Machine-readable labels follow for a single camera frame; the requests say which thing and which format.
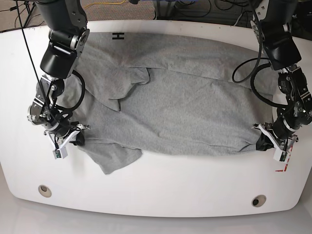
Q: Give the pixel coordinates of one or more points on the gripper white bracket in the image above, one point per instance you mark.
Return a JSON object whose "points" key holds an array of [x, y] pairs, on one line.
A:
{"points": [[279, 135], [60, 136]]}

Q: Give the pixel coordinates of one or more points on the grey t-shirt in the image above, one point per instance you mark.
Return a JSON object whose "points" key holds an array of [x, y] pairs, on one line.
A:
{"points": [[165, 94]]}

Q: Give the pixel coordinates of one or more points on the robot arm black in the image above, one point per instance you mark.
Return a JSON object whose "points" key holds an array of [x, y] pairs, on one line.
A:
{"points": [[68, 34], [271, 24]]}

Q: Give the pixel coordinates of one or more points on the red tape marking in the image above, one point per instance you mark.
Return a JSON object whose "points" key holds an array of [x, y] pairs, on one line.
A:
{"points": [[284, 168]]}

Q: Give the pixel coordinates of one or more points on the right table grommet hole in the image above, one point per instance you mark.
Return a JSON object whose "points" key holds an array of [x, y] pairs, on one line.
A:
{"points": [[259, 201]]}

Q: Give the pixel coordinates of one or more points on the table grommet hole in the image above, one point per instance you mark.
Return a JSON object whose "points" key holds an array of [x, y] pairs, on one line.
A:
{"points": [[44, 191], [259, 201]]}

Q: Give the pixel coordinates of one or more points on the left table grommet hole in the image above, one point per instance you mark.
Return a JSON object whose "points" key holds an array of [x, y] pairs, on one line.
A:
{"points": [[44, 191]]}

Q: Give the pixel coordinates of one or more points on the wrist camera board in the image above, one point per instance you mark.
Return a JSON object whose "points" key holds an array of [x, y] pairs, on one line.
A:
{"points": [[60, 153], [281, 156]]}

